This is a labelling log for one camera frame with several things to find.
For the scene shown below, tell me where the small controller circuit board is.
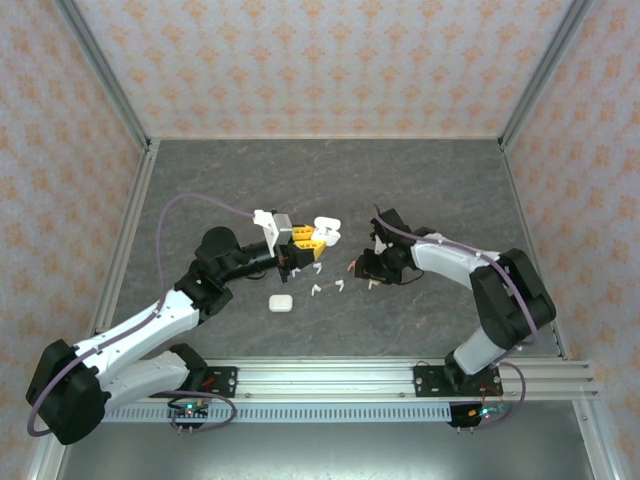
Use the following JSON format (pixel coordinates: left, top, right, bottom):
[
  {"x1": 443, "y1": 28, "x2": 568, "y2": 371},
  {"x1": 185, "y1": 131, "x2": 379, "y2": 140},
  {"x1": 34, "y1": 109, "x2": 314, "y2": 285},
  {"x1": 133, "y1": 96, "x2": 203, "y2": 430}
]
[
  {"x1": 452, "y1": 402, "x2": 507, "y2": 427},
  {"x1": 167, "y1": 399, "x2": 211, "y2": 422}
]

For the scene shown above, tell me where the grey metal panel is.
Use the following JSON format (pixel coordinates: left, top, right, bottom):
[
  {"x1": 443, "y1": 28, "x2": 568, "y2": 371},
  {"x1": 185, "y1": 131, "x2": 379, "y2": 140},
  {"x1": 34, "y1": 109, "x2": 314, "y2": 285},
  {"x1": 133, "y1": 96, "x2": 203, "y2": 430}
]
[{"x1": 52, "y1": 422, "x2": 609, "y2": 480}]

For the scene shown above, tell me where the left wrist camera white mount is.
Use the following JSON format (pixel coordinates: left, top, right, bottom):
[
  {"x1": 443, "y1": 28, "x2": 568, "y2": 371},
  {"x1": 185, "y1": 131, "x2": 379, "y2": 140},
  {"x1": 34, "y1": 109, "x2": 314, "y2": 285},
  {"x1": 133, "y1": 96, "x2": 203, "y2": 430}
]
[{"x1": 252, "y1": 208, "x2": 294, "y2": 260}]

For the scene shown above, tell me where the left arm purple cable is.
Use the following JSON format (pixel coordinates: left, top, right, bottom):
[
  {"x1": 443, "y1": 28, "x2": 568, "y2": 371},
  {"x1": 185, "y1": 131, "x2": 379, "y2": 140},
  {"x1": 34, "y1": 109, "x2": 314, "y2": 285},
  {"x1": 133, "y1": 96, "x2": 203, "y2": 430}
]
[{"x1": 25, "y1": 194, "x2": 257, "y2": 437}]

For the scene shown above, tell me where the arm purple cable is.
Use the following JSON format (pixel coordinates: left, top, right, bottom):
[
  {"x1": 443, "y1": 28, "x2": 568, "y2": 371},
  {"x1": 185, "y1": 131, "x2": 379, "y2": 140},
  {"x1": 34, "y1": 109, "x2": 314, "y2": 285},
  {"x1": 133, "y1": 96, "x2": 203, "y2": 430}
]
[
  {"x1": 25, "y1": 194, "x2": 257, "y2": 437},
  {"x1": 372, "y1": 204, "x2": 544, "y2": 351}
]

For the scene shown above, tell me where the aluminium table side rail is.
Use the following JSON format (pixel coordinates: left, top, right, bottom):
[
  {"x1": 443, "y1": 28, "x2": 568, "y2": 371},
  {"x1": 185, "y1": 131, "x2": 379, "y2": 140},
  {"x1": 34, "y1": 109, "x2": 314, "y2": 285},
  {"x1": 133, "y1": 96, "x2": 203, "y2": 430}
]
[
  {"x1": 499, "y1": 140, "x2": 619, "y2": 480},
  {"x1": 24, "y1": 139, "x2": 161, "y2": 480}
]

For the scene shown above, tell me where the aluminium table back rail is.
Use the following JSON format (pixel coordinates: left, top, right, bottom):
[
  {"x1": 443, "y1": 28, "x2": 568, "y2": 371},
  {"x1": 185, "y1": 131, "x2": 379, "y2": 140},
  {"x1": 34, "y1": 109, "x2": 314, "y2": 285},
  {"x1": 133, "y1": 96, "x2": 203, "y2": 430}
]
[{"x1": 147, "y1": 132, "x2": 504, "y2": 142}]

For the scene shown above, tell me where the aluminium arm base rail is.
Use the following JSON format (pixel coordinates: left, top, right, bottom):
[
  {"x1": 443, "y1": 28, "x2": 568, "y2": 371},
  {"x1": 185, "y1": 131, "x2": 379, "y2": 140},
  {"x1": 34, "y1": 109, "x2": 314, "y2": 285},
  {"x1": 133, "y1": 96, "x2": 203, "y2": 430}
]
[{"x1": 94, "y1": 355, "x2": 601, "y2": 401}]

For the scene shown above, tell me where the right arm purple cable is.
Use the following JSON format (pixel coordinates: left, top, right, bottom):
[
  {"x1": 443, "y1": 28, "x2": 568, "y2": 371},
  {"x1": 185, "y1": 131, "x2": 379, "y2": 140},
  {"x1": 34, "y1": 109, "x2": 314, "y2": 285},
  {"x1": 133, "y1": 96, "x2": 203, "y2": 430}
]
[{"x1": 372, "y1": 204, "x2": 544, "y2": 351}]

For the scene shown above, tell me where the slotted white cable duct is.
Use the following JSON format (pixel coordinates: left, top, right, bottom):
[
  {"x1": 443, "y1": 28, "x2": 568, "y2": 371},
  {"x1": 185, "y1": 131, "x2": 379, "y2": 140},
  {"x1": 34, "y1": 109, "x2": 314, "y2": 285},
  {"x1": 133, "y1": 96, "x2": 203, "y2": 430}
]
[{"x1": 107, "y1": 402, "x2": 454, "y2": 424}]

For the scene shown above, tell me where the thin controller cable loop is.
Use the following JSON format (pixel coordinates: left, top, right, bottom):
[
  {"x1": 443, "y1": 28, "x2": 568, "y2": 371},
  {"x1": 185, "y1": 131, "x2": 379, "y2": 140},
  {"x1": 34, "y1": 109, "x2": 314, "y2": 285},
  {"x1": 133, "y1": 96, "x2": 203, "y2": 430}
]
[
  {"x1": 457, "y1": 360, "x2": 526, "y2": 432},
  {"x1": 168, "y1": 388, "x2": 239, "y2": 435}
]

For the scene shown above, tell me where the aluminium frame post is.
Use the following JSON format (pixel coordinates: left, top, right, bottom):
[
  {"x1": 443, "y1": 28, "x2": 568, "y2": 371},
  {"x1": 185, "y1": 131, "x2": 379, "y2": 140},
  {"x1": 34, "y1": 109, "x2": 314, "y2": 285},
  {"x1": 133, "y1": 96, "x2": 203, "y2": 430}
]
[
  {"x1": 53, "y1": 0, "x2": 154, "y2": 154},
  {"x1": 498, "y1": 0, "x2": 599, "y2": 151}
]

